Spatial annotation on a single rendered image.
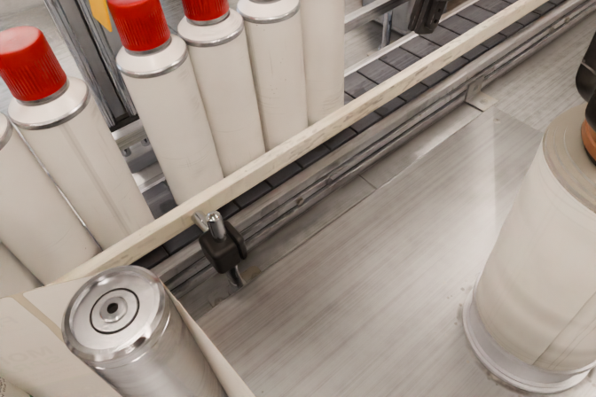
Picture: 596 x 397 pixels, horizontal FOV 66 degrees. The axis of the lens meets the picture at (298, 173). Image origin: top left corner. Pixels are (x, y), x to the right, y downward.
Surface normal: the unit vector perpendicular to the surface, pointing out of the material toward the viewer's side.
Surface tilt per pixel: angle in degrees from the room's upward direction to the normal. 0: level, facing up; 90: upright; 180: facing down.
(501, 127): 0
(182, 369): 90
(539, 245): 91
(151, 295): 0
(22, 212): 90
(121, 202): 90
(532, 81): 0
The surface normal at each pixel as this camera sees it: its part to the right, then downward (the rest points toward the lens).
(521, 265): -0.96, 0.22
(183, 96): 0.70, 0.50
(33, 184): 0.98, 0.08
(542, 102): -0.07, -0.67
